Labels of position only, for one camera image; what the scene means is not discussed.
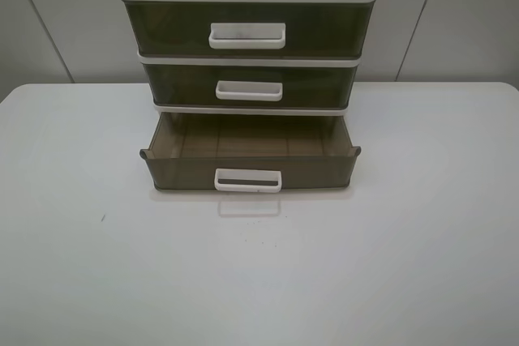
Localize smoky brown drawer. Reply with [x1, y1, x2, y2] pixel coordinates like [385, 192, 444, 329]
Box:
[139, 113, 361, 193]
[144, 64, 357, 109]
[124, 1, 374, 59]

